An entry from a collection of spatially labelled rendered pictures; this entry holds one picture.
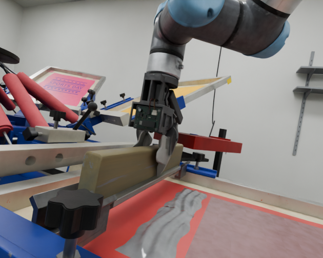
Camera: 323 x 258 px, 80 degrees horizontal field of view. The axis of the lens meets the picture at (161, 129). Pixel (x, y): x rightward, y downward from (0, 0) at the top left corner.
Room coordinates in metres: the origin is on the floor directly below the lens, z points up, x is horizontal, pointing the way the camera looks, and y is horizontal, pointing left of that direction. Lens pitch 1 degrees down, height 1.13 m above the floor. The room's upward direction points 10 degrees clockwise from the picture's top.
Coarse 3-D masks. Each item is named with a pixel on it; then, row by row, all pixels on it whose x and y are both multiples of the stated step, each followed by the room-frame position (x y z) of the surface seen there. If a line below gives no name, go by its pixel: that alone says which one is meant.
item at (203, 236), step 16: (112, 208) 0.37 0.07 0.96; (128, 208) 0.39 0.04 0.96; (144, 208) 0.40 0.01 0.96; (112, 224) 0.32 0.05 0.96; (128, 224) 0.33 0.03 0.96; (192, 224) 0.37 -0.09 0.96; (208, 224) 0.38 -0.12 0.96; (96, 240) 0.27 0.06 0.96; (112, 240) 0.28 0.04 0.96; (128, 240) 0.28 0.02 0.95; (192, 240) 0.31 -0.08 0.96; (208, 240) 0.32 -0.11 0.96; (224, 240) 0.33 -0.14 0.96; (240, 240) 0.34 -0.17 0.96; (256, 240) 0.35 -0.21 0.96; (112, 256) 0.24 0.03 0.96; (128, 256) 0.25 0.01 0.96; (176, 256) 0.27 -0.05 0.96; (192, 256) 0.27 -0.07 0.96; (208, 256) 0.28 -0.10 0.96; (224, 256) 0.28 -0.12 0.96; (240, 256) 0.29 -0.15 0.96; (256, 256) 0.30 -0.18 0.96; (272, 256) 0.30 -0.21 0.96; (288, 256) 0.31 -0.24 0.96; (304, 256) 0.32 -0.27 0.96
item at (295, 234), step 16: (144, 192) 0.49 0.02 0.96; (160, 192) 0.51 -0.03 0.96; (176, 192) 0.53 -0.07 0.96; (208, 192) 0.58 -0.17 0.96; (208, 208) 0.46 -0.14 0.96; (224, 208) 0.47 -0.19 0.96; (240, 208) 0.49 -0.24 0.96; (256, 208) 0.52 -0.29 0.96; (224, 224) 0.39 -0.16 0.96; (240, 224) 0.40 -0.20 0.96; (256, 224) 0.41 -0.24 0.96; (272, 224) 0.43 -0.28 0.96; (288, 224) 0.44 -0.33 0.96; (304, 224) 0.46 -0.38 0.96; (320, 224) 0.48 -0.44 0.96; (272, 240) 0.36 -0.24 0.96; (288, 240) 0.37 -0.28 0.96; (304, 240) 0.38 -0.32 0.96; (320, 240) 0.39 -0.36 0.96; (320, 256) 0.33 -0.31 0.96
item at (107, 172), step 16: (176, 144) 0.58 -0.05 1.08; (96, 160) 0.25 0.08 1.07; (112, 160) 0.27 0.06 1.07; (128, 160) 0.31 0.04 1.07; (144, 160) 0.36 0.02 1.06; (176, 160) 0.58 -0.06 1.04; (80, 176) 0.26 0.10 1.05; (96, 176) 0.25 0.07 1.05; (112, 176) 0.28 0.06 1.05; (128, 176) 0.32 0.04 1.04; (144, 176) 0.38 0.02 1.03; (96, 192) 0.25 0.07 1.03; (112, 192) 0.28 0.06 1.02
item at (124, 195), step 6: (174, 168) 0.54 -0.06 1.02; (162, 174) 0.46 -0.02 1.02; (168, 174) 0.48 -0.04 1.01; (150, 180) 0.39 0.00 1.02; (156, 180) 0.41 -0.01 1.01; (132, 186) 0.34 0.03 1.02; (138, 186) 0.34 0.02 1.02; (144, 186) 0.36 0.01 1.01; (120, 192) 0.30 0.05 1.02; (126, 192) 0.31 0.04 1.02; (132, 192) 0.32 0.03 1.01; (138, 192) 0.34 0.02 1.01; (120, 198) 0.28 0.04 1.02; (126, 198) 0.30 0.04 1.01; (114, 204) 0.27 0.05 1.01
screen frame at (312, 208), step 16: (48, 176) 0.39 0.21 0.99; (64, 176) 0.41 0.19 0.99; (192, 176) 0.66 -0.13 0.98; (0, 192) 0.29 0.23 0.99; (16, 192) 0.31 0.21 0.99; (32, 192) 0.33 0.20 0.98; (240, 192) 0.60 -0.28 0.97; (256, 192) 0.58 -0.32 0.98; (272, 192) 0.58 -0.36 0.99; (16, 208) 0.31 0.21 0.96; (288, 208) 0.55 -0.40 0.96; (304, 208) 0.54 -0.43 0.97; (320, 208) 0.52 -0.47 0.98
